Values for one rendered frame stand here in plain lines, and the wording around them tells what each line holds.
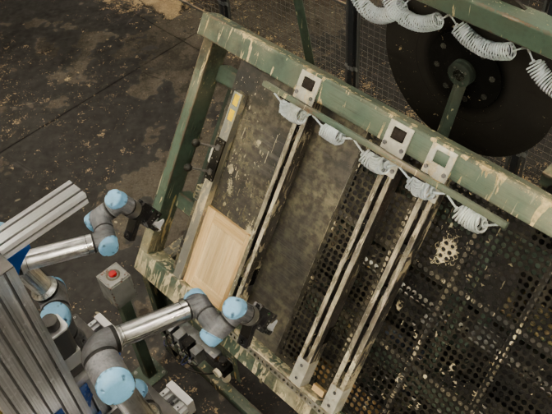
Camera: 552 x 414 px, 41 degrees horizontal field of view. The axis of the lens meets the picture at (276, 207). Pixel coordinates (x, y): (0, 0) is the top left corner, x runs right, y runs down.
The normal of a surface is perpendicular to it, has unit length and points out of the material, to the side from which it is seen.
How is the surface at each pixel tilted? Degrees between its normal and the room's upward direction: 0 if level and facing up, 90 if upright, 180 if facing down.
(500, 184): 58
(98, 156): 0
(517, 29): 90
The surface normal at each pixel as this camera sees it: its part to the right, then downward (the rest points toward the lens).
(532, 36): -0.71, 0.55
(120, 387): 0.51, 0.51
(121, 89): -0.06, -0.67
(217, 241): -0.63, 0.11
